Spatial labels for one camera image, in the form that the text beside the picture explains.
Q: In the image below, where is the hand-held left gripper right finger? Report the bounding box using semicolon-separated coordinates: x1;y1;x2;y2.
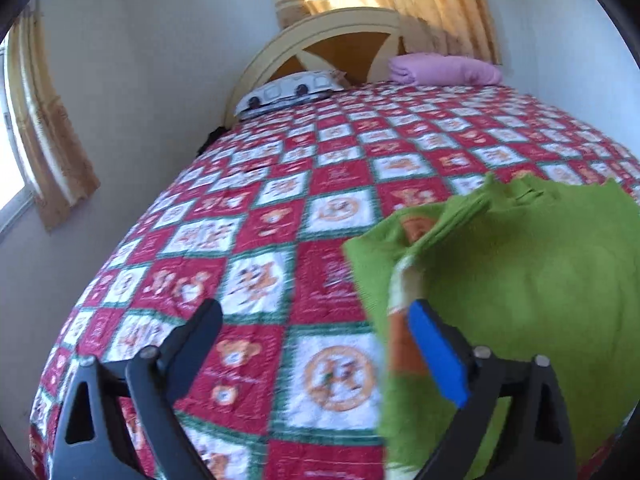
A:
407;299;578;480

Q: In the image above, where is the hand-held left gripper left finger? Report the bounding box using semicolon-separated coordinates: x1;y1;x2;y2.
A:
50;298;224;480

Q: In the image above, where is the green orange striped knit sweater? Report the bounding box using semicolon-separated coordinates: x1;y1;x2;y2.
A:
344;172;640;480

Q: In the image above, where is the window with grey frame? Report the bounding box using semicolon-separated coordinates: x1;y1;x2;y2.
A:
0;40;36;233

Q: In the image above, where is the narrow yellow patterned curtain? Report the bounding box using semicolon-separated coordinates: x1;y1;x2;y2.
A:
7;7;101;231

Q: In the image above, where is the dark object beside bed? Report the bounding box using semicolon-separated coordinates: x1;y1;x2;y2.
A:
196;127;226;156

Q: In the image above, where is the red checked printed quilt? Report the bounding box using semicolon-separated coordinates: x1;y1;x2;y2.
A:
29;82;640;480

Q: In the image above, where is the cream and brown headboard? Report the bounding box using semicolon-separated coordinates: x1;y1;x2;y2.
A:
223;7;416;128

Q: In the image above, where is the white patterned pillow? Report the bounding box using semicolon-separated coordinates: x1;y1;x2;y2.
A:
236;69;346;121

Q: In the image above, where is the folded pink blanket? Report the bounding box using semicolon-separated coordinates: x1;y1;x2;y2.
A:
389;52;503;86

